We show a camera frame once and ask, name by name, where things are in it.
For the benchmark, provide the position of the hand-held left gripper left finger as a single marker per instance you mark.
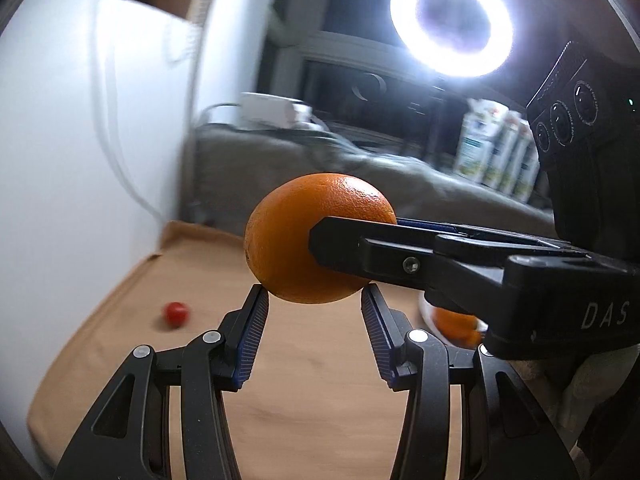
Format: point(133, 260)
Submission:
point(252, 330)

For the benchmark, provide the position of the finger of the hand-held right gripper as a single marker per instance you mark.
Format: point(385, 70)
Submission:
point(390, 255)
point(430, 226)

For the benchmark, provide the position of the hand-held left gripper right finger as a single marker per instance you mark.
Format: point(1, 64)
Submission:
point(375, 330)

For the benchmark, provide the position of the large orange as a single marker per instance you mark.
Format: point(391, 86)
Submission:
point(285, 240)

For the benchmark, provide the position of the person's right hand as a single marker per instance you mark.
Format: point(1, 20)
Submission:
point(600, 385)

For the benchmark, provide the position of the red cherry tomato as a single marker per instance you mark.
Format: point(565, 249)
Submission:
point(176, 314)

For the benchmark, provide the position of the small tangerine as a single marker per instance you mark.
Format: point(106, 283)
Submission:
point(452, 322)

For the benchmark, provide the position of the grey sofa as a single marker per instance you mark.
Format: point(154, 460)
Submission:
point(240, 170)

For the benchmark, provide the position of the white power strip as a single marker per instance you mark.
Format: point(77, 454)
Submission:
point(270, 110)

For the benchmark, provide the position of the white cabinet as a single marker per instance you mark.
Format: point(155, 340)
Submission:
point(75, 160)

